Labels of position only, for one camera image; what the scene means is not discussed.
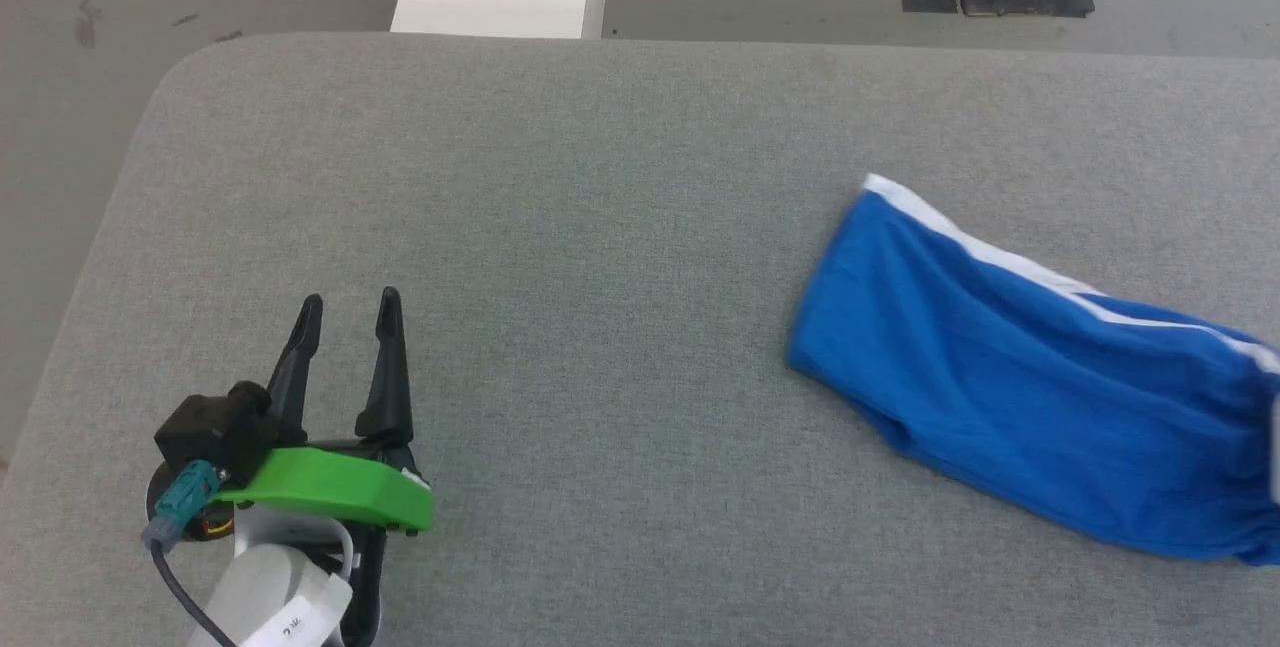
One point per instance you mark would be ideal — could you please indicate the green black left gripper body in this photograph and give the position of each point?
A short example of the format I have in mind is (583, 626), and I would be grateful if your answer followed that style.
(330, 487)

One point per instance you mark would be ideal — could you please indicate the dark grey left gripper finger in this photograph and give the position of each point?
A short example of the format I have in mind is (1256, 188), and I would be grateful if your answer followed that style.
(388, 387)
(295, 377)

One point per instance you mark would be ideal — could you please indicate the blue Lakers basketball shorts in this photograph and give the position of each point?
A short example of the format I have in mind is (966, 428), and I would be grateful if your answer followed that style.
(1000, 377)

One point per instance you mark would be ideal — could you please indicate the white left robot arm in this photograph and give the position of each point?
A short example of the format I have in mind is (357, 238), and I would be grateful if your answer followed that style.
(265, 592)

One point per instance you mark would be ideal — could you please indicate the long black floor tape patch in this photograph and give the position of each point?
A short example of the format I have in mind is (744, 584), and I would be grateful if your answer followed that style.
(1025, 1)

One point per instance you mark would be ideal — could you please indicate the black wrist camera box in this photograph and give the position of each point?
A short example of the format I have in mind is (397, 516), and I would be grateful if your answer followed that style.
(215, 427)

